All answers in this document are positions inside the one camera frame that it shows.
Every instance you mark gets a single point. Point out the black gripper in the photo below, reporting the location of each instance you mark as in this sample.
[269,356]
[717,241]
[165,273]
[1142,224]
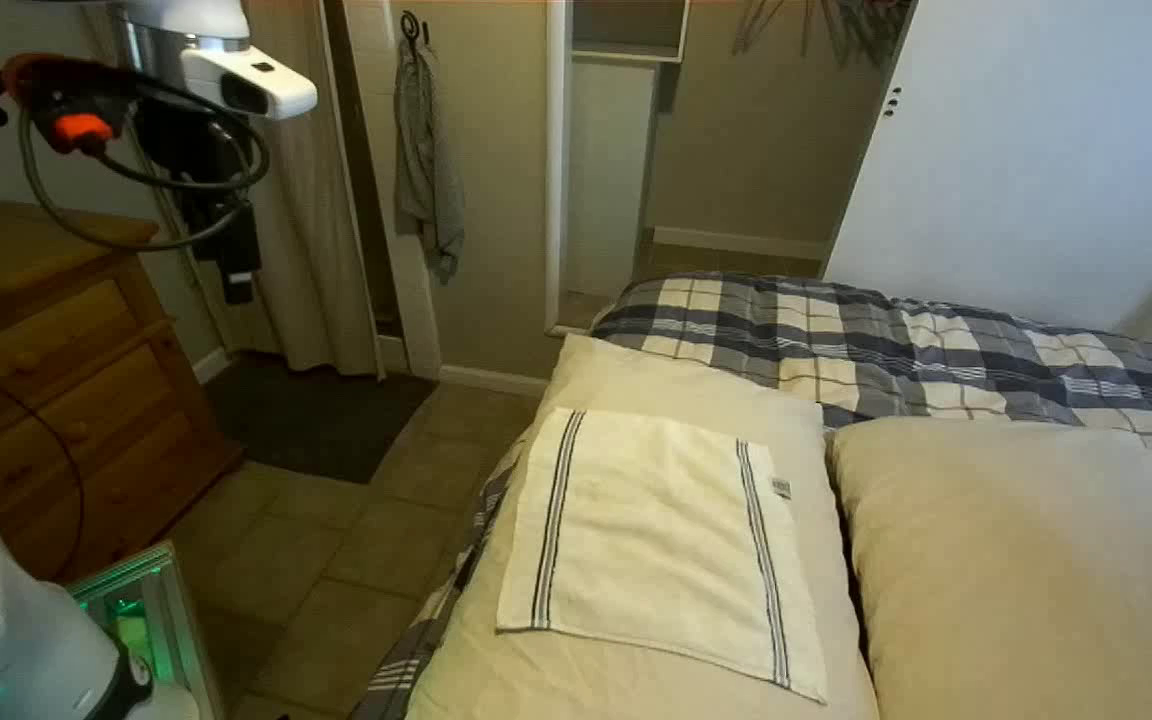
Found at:
[189,145]

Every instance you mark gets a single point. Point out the large white door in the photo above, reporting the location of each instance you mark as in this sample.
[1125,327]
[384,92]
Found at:
[1041,161]

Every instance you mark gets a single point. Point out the beige open door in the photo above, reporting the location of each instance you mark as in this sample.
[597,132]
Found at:
[496,201]

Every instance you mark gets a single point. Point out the beige pillow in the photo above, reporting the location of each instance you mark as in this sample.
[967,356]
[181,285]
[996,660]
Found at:
[683,380]
[1028,573]

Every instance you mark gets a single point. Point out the beige curtain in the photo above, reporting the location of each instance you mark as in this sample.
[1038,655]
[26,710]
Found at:
[320,241]

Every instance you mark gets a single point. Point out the black orange wrist camera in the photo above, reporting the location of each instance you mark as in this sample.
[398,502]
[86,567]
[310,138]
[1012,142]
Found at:
[69,92]

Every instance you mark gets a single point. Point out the dark floor mat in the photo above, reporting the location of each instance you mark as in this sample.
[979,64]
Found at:
[310,420]

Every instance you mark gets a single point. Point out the narrow white closet door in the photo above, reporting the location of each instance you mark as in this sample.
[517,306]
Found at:
[610,173]

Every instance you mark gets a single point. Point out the white towel with striped edges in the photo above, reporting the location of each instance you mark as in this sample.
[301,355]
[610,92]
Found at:
[658,546]

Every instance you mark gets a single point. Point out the plaid comforter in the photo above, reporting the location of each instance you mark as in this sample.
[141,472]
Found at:
[840,334]

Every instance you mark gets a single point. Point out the wooden dresser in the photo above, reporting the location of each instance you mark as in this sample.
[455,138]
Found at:
[69,361]

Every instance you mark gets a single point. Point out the grey hanging cloth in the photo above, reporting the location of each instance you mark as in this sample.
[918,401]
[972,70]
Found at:
[427,173]

